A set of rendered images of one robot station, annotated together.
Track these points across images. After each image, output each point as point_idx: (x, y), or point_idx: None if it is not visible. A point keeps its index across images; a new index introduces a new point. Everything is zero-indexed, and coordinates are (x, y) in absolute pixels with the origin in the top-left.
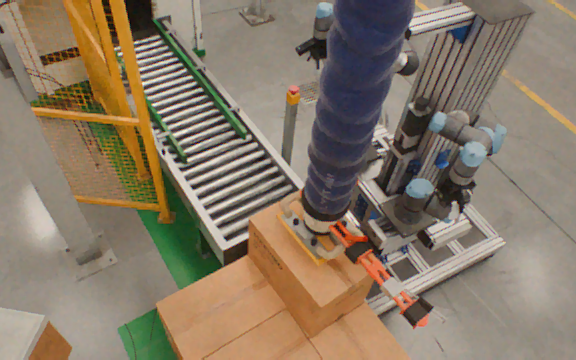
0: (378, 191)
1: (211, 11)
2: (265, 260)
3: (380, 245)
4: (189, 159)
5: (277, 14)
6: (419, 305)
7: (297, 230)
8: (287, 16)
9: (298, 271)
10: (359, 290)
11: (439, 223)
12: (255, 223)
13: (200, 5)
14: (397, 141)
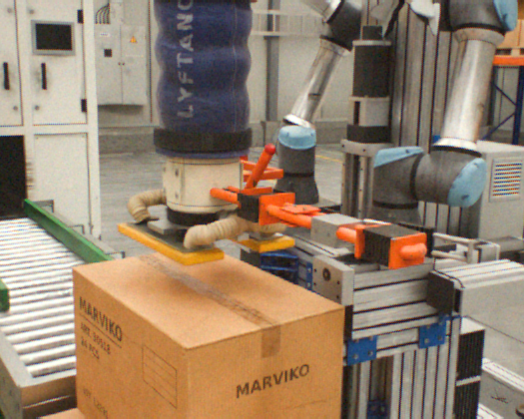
0: (341, 248)
1: (129, 246)
2: (99, 364)
3: (341, 288)
4: (15, 306)
5: (226, 247)
6: (399, 226)
7: (151, 223)
8: (240, 248)
9: (150, 310)
10: (302, 387)
11: (468, 269)
12: (82, 270)
13: (115, 242)
14: (352, 125)
